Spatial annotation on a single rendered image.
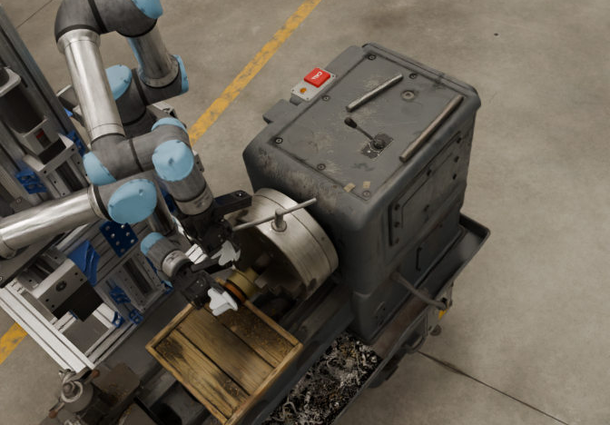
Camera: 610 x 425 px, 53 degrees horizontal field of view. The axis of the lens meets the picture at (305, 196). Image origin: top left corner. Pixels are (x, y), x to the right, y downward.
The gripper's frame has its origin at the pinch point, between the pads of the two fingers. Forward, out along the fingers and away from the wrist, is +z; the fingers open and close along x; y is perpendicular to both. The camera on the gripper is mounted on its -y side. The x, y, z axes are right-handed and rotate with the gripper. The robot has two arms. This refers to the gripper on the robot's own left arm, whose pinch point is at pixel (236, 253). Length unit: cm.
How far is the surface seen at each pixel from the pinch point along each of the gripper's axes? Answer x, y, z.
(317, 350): -2, -9, 61
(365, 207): 11.9, -31.9, 8.1
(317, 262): 5.3, -16.6, 18.6
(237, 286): -8.4, 1.0, 18.7
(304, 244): 2.7, -16.6, 12.6
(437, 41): -114, -225, 112
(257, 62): -194, -147, 96
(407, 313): 4, -43, 79
